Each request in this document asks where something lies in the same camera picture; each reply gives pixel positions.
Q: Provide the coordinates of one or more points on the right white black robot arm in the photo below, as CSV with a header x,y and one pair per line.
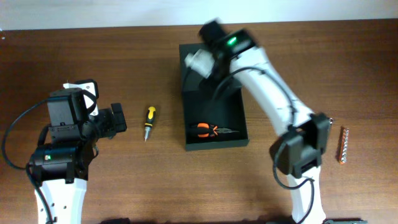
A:
x,y
302,134

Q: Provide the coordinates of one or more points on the orange black needle-nose pliers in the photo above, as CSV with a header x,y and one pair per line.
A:
x,y
205,130

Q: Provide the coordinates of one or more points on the black open box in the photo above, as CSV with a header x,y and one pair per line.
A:
x,y
226,111

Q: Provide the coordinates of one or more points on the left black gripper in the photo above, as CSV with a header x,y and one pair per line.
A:
x,y
117,116

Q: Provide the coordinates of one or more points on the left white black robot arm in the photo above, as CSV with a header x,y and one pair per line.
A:
x,y
60,164

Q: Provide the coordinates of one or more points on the yellow black screwdriver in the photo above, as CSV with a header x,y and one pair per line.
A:
x,y
150,118

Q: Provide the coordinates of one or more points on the orange socket bit rail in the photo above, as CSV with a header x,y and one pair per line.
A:
x,y
344,137

